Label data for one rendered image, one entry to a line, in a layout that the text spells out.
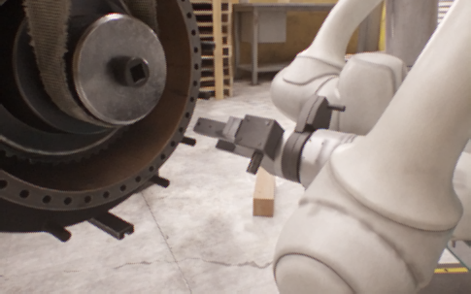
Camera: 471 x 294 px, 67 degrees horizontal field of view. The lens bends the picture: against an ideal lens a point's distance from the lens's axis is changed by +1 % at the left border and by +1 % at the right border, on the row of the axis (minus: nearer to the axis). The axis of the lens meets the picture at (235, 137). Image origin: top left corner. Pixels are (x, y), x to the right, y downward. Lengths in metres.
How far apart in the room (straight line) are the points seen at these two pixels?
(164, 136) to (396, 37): 0.52
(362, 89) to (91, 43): 0.36
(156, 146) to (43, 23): 0.27
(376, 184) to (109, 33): 0.35
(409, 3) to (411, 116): 0.58
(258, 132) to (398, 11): 0.46
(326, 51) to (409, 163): 0.42
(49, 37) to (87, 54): 0.05
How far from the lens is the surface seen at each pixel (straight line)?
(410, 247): 0.28
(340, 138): 0.47
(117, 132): 0.67
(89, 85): 0.46
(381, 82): 0.54
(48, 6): 0.48
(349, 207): 0.27
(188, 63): 0.65
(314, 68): 0.64
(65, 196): 0.55
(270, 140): 0.47
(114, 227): 0.63
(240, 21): 5.56
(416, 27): 0.84
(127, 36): 0.49
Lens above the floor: 0.92
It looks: 19 degrees down
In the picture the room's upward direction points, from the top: straight up
